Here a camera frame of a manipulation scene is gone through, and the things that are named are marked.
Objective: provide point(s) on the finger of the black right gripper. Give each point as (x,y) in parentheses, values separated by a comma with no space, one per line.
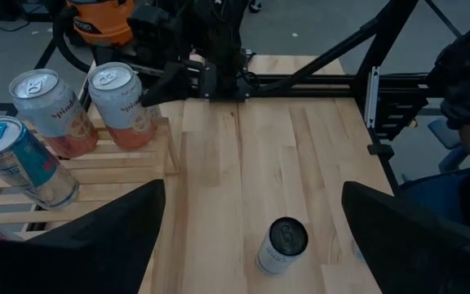
(169,83)

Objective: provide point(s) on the white aluminium bracket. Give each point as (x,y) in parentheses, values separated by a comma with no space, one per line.
(372,98)

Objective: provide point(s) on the person's leg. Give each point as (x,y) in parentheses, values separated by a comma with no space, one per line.
(435,200)

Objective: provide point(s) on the orange shop vacuum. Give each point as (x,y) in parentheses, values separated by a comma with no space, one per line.
(100,20)
(61,45)

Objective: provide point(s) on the black frame clamp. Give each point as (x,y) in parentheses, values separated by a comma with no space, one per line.
(380,149)

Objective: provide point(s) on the wooden slatted shelf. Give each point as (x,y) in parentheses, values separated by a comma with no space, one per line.
(108,163)

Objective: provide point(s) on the silver blue-palm Celsius can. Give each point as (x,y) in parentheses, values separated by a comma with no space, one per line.
(280,253)

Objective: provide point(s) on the blue chair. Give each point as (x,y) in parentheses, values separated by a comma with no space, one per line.
(447,136)

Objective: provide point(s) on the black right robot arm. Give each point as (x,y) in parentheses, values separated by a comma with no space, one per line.
(218,41)

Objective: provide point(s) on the Spindrift grapefruit can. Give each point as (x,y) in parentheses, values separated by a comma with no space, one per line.
(121,106)
(55,118)

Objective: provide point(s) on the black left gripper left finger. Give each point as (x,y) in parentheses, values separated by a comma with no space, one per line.
(76,253)

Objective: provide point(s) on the black aluminium table frame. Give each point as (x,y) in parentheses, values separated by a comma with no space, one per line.
(320,79)

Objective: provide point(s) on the person's gloved hand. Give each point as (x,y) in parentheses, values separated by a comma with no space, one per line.
(467,73)

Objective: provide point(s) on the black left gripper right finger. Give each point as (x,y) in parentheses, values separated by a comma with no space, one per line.
(422,253)

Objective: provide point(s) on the blue silver Red Bull can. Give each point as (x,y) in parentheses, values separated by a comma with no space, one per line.
(27,163)

